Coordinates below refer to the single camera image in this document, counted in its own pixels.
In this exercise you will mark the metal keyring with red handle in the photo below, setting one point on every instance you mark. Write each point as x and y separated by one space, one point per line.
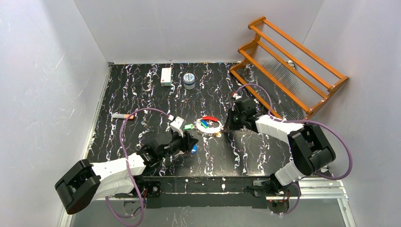
207 126

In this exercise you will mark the aluminium rail frame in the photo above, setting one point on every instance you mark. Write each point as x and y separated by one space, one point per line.
228 202

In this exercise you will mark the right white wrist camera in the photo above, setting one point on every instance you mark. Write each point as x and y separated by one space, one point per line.
236 96

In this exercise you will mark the white orange marker tube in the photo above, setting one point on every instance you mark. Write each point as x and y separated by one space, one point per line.
122 116

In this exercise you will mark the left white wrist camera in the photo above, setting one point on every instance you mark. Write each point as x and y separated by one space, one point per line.
177 125

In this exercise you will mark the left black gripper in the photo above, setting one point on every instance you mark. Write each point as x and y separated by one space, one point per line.
188 140

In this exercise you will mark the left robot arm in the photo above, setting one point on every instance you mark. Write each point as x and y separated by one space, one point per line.
85 182

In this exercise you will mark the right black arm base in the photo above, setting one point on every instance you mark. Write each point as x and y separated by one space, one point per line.
266 188

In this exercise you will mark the key with blue tag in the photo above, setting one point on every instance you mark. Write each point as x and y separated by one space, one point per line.
194 149

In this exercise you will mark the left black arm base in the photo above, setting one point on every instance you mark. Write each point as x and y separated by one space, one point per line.
148 189

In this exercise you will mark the white small box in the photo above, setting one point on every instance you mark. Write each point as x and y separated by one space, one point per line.
166 77

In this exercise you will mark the orange wooden shoe rack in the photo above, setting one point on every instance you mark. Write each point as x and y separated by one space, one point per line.
298 81

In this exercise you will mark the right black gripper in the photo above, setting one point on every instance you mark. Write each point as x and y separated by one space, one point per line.
235 115

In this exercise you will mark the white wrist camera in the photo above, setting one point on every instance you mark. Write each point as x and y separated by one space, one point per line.
236 96
177 125

